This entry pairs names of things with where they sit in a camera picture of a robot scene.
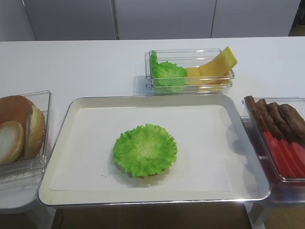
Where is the green lettuce leaf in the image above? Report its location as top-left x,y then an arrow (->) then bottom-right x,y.
150,51 -> 187,87
113,124 -> 178,177

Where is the clear bin lettuce and cheese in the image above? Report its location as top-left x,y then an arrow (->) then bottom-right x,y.
145,48 -> 235,95

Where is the small yellow cheese slice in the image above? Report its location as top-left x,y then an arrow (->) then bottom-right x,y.
186,67 -> 203,86

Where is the long curved cheese slice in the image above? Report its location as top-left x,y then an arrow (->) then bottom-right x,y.
199,46 -> 238,85

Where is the green lettuce leaf lying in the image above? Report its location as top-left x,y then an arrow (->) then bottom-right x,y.
150,51 -> 187,87

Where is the silver metal baking tray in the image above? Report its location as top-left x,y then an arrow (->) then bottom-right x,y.
38,94 -> 270,207

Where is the bottom bun on tray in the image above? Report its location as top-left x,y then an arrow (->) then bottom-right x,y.
128,168 -> 167,179

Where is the brown meat patty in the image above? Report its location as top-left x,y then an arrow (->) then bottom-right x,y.
279,104 -> 305,145
267,102 -> 297,143
256,99 -> 286,140
244,96 -> 268,133

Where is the upright bun half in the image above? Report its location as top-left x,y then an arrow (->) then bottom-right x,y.
23,105 -> 46,159

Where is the clear bin with buns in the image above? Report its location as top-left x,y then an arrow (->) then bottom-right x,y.
0,91 -> 51,183

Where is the clear bin patties and tomato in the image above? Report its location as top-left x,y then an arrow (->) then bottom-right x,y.
243,98 -> 305,183

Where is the brown top bun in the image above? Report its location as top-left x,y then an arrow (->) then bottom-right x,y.
0,95 -> 34,127

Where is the front bun half cut-side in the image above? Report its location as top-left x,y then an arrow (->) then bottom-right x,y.
0,121 -> 25,165

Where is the red tomato slice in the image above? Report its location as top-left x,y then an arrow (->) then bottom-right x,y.
263,131 -> 295,178
293,142 -> 305,160
289,142 -> 305,173
278,139 -> 305,178

